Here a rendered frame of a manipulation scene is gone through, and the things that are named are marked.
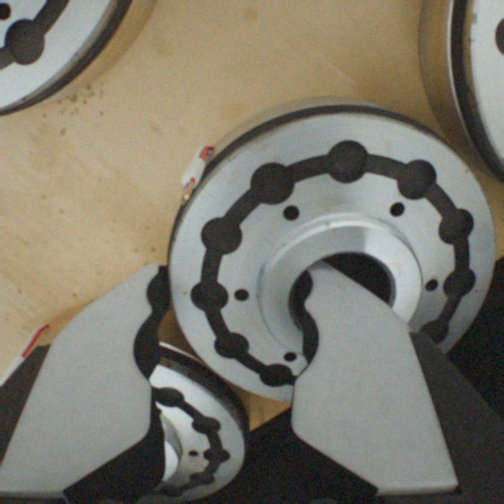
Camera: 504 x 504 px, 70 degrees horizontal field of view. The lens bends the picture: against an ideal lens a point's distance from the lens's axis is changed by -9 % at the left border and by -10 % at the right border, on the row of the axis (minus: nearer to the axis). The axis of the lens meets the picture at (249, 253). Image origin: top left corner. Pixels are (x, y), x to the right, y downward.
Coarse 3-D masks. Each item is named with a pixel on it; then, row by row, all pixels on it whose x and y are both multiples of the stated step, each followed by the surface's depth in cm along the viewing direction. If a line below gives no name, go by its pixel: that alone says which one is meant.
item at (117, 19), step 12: (132, 0) 9; (120, 12) 9; (120, 24) 9; (108, 36) 9; (96, 48) 9; (84, 60) 9; (72, 72) 9; (60, 84) 9; (36, 96) 9; (48, 96) 10; (12, 108) 10; (24, 108) 10
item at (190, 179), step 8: (200, 152) 11; (208, 152) 12; (192, 160) 10; (200, 160) 10; (192, 168) 9; (200, 168) 10; (184, 176) 9; (192, 176) 9; (200, 176) 9; (184, 184) 9; (192, 184) 8; (184, 192) 8; (184, 200) 8
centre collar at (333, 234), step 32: (320, 224) 10; (352, 224) 10; (384, 224) 10; (288, 256) 10; (320, 256) 10; (384, 256) 11; (416, 256) 11; (288, 288) 11; (416, 288) 11; (288, 320) 11
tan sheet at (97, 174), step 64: (192, 0) 11; (256, 0) 11; (320, 0) 11; (384, 0) 11; (128, 64) 12; (192, 64) 12; (256, 64) 12; (320, 64) 12; (384, 64) 12; (0, 128) 12; (64, 128) 12; (128, 128) 12; (192, 128) 12; (0, 192) 13; (64, 192) 13; (128, 192) 13; (0, 256) 15; (64, 256) 15; (128, 256) 15; (0, 320) 16
